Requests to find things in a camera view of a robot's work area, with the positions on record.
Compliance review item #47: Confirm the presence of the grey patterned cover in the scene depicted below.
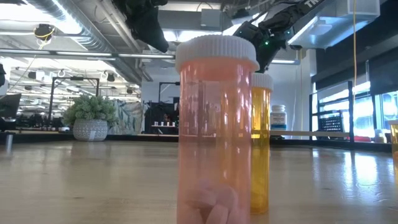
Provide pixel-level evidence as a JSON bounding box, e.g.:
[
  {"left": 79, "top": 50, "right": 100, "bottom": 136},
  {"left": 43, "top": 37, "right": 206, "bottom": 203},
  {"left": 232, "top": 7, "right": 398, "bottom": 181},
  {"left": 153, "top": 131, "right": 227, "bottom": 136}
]
[{"left": 108, "top": 99, "right": 150, "bottom": 135}]

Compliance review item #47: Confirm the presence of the black mesh crate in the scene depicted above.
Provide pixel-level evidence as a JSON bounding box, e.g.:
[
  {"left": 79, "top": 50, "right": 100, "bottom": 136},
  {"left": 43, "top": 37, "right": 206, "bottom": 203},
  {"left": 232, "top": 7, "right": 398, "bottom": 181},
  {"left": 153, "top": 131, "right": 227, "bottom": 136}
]
[{"left": 318, "top": 116, "right": 345, "bottom": 133}]

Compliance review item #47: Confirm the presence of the small amber pill bottle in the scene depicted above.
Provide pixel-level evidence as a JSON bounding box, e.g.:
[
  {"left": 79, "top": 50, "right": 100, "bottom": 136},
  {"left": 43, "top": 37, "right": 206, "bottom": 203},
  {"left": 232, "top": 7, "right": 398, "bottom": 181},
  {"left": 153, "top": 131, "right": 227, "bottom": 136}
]
[{"left": 250, "top": 73, "right": 274, "bottom": 215}]

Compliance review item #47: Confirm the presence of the small orange pill bottle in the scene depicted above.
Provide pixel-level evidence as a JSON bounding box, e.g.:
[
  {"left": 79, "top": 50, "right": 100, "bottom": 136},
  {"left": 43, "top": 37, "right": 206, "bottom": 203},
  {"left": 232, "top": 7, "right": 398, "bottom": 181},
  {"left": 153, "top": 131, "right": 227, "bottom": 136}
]
[{"left": 387, "top": 119, "right": 398, "bottom": 161}]

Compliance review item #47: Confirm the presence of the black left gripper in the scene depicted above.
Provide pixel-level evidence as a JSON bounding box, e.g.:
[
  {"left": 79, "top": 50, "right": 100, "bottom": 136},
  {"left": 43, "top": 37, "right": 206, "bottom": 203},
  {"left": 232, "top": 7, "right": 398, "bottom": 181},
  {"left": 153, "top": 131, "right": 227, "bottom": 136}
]
[{"left": 125, "top": 6, "right": 170, "bottom": 54}]

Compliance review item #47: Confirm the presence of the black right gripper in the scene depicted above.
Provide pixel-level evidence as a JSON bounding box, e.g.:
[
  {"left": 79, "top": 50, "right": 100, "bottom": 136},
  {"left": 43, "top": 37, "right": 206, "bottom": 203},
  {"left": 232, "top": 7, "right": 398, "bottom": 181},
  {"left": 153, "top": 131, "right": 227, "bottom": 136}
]
[{"left": 233, "top": 21, "right": 287, "bottom": 74}]

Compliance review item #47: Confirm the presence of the black ceiling camera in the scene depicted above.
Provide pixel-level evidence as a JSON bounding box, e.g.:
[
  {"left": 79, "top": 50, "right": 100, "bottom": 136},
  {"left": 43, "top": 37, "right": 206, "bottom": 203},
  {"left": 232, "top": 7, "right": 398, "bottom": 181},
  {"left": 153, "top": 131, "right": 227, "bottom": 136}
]
[{"left": 33, "top": 23, "right": 56, "bottom": 41}]

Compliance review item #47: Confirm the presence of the black metal rack frame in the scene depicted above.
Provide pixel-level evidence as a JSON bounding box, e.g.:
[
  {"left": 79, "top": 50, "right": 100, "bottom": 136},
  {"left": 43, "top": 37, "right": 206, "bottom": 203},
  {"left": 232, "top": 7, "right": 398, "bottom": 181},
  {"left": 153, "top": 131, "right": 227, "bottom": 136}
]
[{"left": 48, "top": 76, "right": 100, "bottom": 125}]

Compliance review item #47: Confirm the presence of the large white bottle blue label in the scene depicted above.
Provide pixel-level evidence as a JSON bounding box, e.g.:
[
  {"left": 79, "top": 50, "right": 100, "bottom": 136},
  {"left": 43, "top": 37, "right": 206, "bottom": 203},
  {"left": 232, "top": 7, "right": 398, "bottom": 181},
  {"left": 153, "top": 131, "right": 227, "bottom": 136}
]
[{"left": 269, "top": 105, "right": 288, "bottom": 131}]

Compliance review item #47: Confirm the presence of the green succulent in grey pot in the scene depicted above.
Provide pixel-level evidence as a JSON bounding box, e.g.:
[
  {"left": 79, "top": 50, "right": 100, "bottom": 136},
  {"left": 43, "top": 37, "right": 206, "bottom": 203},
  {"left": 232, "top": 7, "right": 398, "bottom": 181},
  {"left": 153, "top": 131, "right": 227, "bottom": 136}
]
[{"left": 62, "top": 95, "right": 119, "bottom": 142}]

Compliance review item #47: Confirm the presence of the small pink pill bottle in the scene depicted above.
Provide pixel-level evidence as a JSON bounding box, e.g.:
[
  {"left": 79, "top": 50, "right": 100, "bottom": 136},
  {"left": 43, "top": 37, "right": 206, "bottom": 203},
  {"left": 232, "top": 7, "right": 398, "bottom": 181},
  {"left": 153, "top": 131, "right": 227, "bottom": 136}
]
[{"left": 175, "top": 34, "right": 261, "bottom": 224}]

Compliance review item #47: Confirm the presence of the black stand frame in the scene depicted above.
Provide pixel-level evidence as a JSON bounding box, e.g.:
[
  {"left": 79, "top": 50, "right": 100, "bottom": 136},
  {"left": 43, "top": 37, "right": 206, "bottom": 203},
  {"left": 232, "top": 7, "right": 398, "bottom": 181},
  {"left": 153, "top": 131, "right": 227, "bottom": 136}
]
[{"left": 157, "top": 81, "right": 181, "bottom": 134}]

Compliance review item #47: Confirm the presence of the grey ceiling box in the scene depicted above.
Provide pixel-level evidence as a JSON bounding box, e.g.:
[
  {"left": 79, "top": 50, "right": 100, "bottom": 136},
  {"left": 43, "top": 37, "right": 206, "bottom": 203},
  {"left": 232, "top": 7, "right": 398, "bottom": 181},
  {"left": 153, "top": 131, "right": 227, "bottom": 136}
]
[{"left": 200, "top": 8, "right": 222, "bottom": 28}]

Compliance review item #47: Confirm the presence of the dark computer monitor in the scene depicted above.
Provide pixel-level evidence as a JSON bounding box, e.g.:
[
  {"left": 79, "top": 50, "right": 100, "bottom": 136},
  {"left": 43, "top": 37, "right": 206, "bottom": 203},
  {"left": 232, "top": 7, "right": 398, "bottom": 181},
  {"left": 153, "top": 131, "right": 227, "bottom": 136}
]
[{"left": 0, "top": 93, "right": 22, "bottom": 121}]

